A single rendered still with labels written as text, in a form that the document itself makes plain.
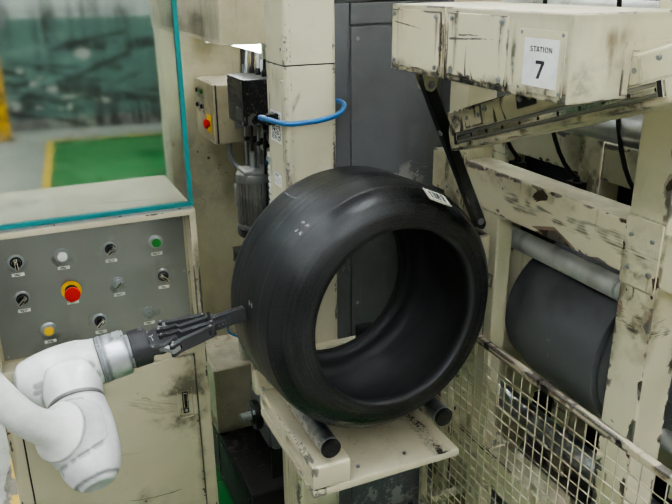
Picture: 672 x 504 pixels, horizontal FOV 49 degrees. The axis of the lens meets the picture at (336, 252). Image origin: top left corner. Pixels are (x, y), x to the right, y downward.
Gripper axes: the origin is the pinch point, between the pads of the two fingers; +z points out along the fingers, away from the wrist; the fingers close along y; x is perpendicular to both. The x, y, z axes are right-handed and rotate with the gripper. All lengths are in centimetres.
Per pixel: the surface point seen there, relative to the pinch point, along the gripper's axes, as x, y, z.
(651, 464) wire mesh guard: 28, -53, 60
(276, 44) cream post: -47, 29, 30
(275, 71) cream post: -41, 30, 29
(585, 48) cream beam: -46, -37, 59
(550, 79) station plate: -41, -33, 55
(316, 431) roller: 29.3, -7.1, 11.8
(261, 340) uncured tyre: 3.2, -7.5, 3.9
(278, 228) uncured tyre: -15.6, 0.5, 13.9
